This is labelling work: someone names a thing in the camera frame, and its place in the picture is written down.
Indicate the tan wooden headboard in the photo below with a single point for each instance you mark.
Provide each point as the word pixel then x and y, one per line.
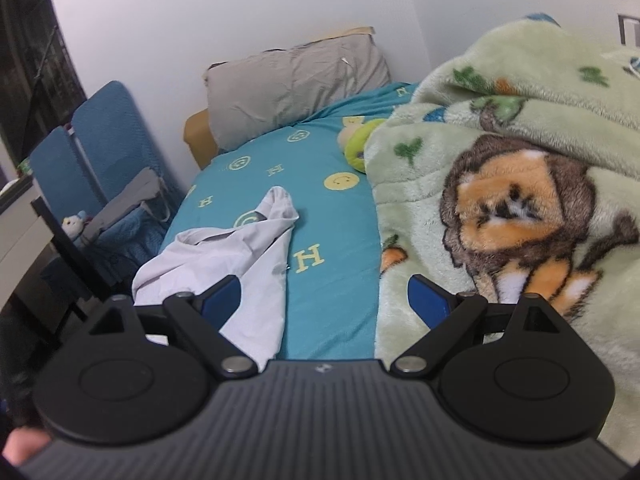
pixel 197 135

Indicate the white shirt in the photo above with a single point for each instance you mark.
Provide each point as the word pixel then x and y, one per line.
pixel 255 270

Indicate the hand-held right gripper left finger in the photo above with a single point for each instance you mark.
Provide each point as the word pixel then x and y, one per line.
pixel 221 301

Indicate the green plush toy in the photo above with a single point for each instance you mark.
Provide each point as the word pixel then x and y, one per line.
pixel 356 146

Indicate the beige pillow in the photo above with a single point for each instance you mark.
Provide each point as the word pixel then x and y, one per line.
pixel 350 32

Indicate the green lion printed blanket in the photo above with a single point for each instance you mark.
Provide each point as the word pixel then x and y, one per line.
pixel 500 110

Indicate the grey pillow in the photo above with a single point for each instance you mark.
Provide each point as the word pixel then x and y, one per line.
pixel 290 85

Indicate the tall blue chair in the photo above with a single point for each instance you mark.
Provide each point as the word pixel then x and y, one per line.
pixel 117 130

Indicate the black framed white table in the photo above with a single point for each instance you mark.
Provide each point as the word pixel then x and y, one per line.
pixel 22 245

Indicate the small white plush toy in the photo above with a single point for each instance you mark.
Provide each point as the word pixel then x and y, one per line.
pixel 75 225

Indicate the grey wall frame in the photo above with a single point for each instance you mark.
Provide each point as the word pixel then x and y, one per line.
pixel 629 29

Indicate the grey cloth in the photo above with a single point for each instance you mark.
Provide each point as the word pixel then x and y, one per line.
pixel 125 200

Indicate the dark window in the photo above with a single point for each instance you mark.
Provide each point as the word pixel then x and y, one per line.
pixel 30 60

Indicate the short blue chair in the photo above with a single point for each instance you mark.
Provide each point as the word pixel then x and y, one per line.
pixel 60 175

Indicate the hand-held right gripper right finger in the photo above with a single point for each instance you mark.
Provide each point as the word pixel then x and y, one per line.
pixel 428 304

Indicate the bed with teal printed sheet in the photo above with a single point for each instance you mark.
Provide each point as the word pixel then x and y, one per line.
pixel 325 220

